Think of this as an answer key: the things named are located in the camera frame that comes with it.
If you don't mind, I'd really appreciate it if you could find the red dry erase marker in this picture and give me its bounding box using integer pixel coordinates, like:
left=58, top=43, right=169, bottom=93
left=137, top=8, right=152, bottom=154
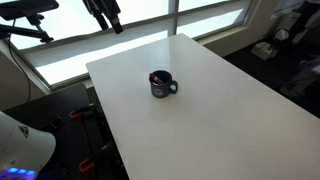
left=148, top=72, right=165, bottom=85

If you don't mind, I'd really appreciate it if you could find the dark blue enamel mug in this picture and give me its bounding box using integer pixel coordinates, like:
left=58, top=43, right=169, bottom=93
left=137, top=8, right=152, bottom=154
left=148, top=69, right=179, bottom=99

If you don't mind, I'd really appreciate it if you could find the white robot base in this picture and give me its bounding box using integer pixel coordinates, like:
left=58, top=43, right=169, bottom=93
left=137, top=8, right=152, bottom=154
left=0, top=110, right=57, bottom=180

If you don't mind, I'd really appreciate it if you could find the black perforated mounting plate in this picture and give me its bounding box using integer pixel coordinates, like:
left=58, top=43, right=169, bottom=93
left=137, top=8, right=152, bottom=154
left=36, top=103, right=130, bottom=180

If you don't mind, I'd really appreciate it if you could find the white box device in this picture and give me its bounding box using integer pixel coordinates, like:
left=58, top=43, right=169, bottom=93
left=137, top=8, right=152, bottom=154
left=250, top=41, right=279, bottom=61

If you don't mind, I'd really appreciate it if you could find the black camera on stand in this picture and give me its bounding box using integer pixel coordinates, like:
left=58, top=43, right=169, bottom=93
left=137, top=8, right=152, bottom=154
left=0, top=0, right=60, bottom=22

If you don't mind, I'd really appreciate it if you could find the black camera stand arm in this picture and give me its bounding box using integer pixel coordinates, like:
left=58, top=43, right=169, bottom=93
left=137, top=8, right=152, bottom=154
left=0, top=13, right=55, bottom=45

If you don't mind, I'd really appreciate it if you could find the thin black camera cable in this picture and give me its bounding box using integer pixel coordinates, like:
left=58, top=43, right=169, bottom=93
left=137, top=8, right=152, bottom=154
left=7, top=19, right=32, bottom=104

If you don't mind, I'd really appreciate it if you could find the orange handled black clamp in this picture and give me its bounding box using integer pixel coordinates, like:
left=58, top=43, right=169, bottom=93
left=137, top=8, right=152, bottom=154
left=78, top=142, right=118, bottom=174
left=68, top=104, right=101, bottom=121

